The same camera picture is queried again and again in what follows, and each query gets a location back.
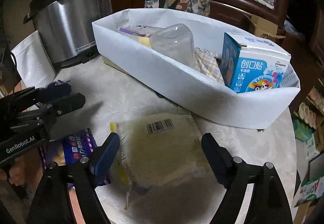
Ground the round bread purple label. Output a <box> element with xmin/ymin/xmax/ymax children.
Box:
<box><xmin>118</xmin><ymin>24</ymin><xmax>159</xmax><ymax>49</ymax></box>

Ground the blue snack packet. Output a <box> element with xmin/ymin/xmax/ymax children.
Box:
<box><xmin>38</xmin><ymin>128</ymin><xmax>112</xmax><ymax>187</ymax></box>

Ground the shoe rack shelf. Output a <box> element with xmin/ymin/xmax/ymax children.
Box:
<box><xmin>294</xmin><ymin>86</ymin><xmax>324</xmax><ymax>130</ymax></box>

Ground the checkered cloth pouch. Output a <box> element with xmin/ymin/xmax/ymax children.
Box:
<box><xmin>194</xmin><ymin>48</ymin><xmax>226</xmax><ymax>85</ymax></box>

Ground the black cable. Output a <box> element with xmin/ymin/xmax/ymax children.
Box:
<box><xmin>0</xmin><ymin>47</ymin><xmax>18</xmax><ymax>70</ymax></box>

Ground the green and white carton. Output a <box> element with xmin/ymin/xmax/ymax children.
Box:
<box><xmin>293</xmin><ymin>154</ymin><xmax>324</xmax><ymax>210</ymax></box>

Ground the pale bread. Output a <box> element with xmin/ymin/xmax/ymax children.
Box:
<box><xmin>109</xmin><ymin>113</ymin><xmax>212</xmax><ymax>210</ymax></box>

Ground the small dark blue packet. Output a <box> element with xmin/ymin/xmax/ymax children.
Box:
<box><xmin>48</xmin><ymin>80</ymin><xmax>72</xmax><ymax>99</ymax></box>

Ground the flat beige box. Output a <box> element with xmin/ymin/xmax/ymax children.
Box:
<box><xmin>101</xmin><ymin>55</ymin><xmax>129</xmax><ymax>71</ymax></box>

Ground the green and white packet pack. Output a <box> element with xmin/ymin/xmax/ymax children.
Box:
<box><xmin>293</xmin><ymin>116</ymin><xmax>317</xmax><ymax>160</ymax></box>

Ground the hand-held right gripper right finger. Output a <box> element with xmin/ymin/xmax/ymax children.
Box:
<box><xmin>201</xmin><ymin>132</ymin><xmax>293</xmax><ymax>224</ymax></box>

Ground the cardboard box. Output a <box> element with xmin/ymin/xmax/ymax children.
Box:
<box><xmin>242</xmin><ymin>14</ymin><xmax>287</xmax><ymax>40</ymax></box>

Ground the clear plastic cup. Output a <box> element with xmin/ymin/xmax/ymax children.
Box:
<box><xmin>150</xmin><ymin>23</ymin><xmax>196</xmax><ymax>69</ymax></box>

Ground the person's left hand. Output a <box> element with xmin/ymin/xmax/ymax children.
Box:
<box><xmin>0</xmin><ymin>157</ymin><xmax>29</xmax><ymax>187</ymax></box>

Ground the white paper bag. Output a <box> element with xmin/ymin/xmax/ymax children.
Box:
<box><xmin>11</xmin><ymin>30</ymin><xmax>56</xmax><ymax>89</ymax></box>

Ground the silver pressure cooker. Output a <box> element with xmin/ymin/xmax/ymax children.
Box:
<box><xmin>23</xmin><ymin>0</ymin><xmax>112</xmax><ymax>68</ymax></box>

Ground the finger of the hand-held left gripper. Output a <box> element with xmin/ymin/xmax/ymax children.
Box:
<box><xmin>0</xmin><ymin>87</ymin><xmax>52</xmax><ymax>113</ymax></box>
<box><xmin>14</xmin><ymin>92</ymin><xmax>86</xmax><ymax>128</ymax></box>

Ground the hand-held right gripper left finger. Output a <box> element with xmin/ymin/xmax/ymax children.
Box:
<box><xmin>28</xmin><ymin>132</ymin><xmax>120</xmax><ymax>224</ymax></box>

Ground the clear plastic bag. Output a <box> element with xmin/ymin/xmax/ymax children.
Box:
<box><xmin>283</xmin><ymin>20</ymin><xmax>305</xmax><ymax>38</ymax></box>

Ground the white fabric storage bin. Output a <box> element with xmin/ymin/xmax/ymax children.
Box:
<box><xmin>92</xmin><ymin>8</ymin><xmax>301</xmax><ymax>130</ymax></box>

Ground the blue and white carton box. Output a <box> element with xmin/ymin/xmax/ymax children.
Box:
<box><xmin>222</xmin><ymin>32</ymin><xmax>292</xmax><ymax>94</ymax></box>

